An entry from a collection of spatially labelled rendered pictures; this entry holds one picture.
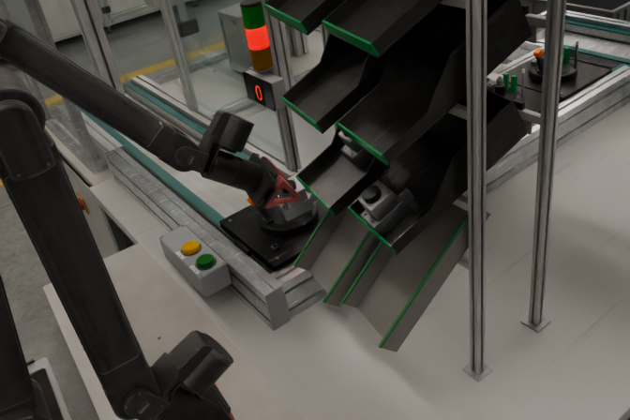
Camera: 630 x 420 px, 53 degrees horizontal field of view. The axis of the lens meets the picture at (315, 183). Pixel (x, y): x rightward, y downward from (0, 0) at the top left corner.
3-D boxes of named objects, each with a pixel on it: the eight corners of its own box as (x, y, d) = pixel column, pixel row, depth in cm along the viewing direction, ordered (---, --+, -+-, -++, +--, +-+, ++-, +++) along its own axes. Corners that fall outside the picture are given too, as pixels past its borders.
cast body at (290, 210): (287, 222, 127) (277, 197, 123) (278, 210, 131) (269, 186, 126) (323, 203, 129) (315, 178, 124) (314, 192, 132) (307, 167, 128)
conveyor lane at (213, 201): (284, 305, 138) (276, 270, 133) (133, 172, 198) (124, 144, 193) (380, 245, 151) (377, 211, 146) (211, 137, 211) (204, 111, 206)
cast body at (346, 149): (360, 169, 111) (341, 143, 106) (347, 159, 114) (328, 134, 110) (395, 137, 111) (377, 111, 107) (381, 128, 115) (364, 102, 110)
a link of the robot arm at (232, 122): (164, 152, 116) (172, 162, 108) (188, 94, 115) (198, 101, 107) (222, 173, 121) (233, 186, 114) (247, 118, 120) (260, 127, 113)
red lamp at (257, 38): (256, 52, 144) (251, 31, 141) (244, 47, 148) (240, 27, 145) (274, 45, 146) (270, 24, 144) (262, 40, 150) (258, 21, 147)
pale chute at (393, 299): (397, 352, 106) (379, 348, 103) (357, 307, 116) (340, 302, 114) (491, 214, 102) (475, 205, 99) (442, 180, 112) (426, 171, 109)
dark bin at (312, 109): (322, 134, 98) (298, 101, 94) (287, 107, 109) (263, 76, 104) (453, 17, 100) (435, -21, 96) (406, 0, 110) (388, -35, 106)
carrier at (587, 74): (562, 104, 178) (565, 63, 171) (494, 83, 195) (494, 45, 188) (611, 75, 189) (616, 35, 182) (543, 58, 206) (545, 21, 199)
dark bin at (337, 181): (335, 217, 107) (313, 190, 102) (301, 184, 117) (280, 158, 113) (455, 107, 109) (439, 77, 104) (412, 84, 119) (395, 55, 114)
